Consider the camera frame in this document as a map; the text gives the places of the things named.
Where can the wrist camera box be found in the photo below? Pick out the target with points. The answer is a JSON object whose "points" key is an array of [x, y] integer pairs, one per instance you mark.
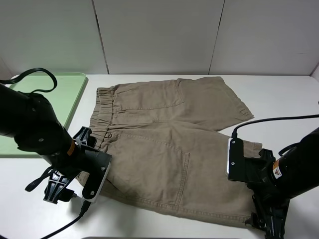
{"points": [[236, 162], [97, 164]]}

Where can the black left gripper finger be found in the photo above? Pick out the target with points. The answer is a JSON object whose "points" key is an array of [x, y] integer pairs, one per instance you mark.
{"points": [[57, 190], [83, 138]]}

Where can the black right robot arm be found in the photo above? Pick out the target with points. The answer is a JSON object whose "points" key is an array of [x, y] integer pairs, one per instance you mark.
{"points": [[294, 173]]}

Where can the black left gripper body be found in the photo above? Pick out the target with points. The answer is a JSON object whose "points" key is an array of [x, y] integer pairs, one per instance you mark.
{"points": [[81, 159]]}

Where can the khaki shorts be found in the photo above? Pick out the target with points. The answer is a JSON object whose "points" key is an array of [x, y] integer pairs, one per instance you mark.
{"points": [[168, 151]]}

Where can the light green plastic tray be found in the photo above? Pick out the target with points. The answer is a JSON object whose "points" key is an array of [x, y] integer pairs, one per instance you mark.
{"points": [[35, 108]]}

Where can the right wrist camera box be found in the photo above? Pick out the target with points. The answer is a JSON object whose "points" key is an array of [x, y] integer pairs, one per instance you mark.
{"points": [[236, 162]]}

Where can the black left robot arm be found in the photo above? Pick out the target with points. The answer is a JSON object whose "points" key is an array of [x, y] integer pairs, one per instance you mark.
{"points": [[61, 143]]}

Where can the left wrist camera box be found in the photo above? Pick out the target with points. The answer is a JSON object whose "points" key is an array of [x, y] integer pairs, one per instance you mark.
{"points": [[97, 164]]}

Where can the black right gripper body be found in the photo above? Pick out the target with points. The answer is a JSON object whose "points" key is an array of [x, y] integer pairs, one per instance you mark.
{"points": [[261, 180]]}

